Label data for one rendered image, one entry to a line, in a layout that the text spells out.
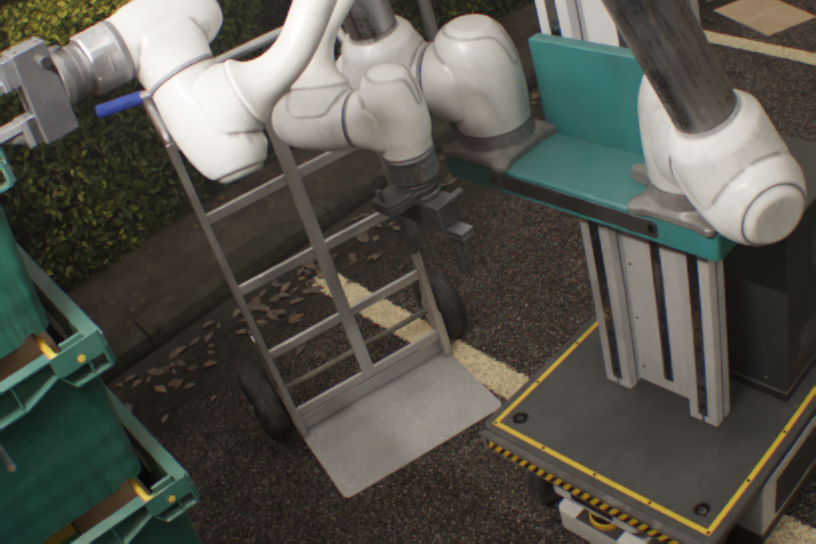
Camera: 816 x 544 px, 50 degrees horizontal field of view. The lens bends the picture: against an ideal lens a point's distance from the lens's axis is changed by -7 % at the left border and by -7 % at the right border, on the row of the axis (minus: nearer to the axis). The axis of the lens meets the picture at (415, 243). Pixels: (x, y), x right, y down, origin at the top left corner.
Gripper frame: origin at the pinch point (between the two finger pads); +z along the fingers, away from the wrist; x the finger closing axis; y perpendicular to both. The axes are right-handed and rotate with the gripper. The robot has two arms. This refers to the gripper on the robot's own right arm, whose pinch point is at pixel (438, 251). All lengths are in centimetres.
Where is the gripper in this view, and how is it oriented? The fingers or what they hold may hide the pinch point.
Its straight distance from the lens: 172.6
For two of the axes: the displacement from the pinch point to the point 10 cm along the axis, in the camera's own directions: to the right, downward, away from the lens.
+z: 2.5, 7.9, 5.6
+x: -6.7, -2.7, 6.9
